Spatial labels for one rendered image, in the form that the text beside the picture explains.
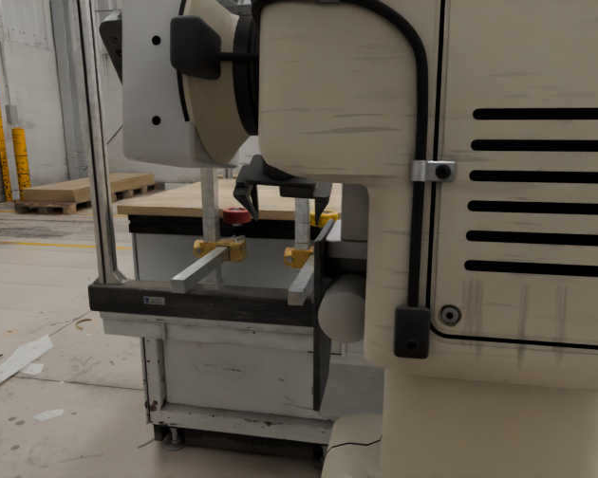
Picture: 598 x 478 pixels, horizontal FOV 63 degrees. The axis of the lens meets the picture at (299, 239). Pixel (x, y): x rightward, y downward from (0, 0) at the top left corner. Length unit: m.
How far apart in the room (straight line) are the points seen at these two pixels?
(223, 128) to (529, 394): 0.25
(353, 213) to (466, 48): 0.21
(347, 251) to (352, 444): 0.16
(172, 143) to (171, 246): 1.30
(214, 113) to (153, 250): 1.34
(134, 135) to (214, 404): 1.55
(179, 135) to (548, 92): 0.21
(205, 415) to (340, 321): 1.45
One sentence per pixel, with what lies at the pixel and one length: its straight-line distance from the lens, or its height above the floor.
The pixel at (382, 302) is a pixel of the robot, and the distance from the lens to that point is 0.24.
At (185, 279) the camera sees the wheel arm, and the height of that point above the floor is 0.83.
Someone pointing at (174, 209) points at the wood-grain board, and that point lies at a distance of 1.52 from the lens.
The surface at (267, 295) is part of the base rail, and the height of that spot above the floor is 0.70.
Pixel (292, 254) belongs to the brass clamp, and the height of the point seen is 0.82.
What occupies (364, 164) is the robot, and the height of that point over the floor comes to 1.12.
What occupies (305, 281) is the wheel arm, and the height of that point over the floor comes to 0.82.
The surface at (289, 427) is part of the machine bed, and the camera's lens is 1.75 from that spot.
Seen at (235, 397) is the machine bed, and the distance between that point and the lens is 1.79.
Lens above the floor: 1.14
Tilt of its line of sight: 13 degrees down
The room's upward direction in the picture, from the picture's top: straight up
